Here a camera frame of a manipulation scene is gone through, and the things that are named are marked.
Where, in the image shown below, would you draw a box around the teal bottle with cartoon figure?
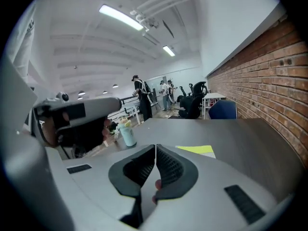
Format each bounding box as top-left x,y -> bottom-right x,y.
115,117 -> 138,147

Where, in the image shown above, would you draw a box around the yellow book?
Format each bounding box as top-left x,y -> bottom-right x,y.
177,144 -> 217,159

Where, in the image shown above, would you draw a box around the white ceiling pipes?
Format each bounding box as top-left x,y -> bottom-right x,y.
130,0 -> 197,29

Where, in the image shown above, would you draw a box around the person's left hand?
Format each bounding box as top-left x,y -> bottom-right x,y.
43,111 -> 113,147

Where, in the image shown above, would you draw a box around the long ceiling light panel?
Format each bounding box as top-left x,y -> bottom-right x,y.
99,4 -> 144,31

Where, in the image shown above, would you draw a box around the person's white shirt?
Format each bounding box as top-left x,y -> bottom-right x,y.
6,0 -> 37,76

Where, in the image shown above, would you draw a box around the person's right hand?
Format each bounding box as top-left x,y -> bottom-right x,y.
152,179 -> 163,205

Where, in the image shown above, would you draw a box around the black railing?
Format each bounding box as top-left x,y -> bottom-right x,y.
119,97 -> 141,115

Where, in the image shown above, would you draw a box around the black office chair with headrest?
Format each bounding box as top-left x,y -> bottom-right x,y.
189,81 -> 208,98

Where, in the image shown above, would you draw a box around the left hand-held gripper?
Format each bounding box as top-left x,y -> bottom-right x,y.
32,91 -> 121,154

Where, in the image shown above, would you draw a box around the short ceiling light panel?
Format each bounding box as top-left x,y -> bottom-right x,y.
162,45 -> 176,57

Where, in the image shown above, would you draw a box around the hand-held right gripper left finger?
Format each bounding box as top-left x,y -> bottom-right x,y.
108,144 -> 157,229

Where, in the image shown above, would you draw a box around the blue chair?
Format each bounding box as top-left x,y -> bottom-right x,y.
208,100 -> 238,120

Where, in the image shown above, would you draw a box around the white table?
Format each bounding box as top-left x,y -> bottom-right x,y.
202,92 -> 227,120

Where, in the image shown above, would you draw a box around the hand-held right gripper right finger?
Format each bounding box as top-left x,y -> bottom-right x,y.
152,143 -> 199,203

